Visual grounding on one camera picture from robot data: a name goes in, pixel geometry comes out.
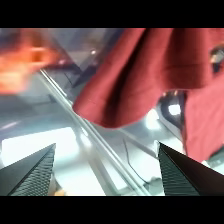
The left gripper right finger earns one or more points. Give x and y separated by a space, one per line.
185 175

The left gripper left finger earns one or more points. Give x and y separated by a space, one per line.
31 175

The red T-shirt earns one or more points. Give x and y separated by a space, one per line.
140 76

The silver frame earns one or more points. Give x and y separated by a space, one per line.
96 140

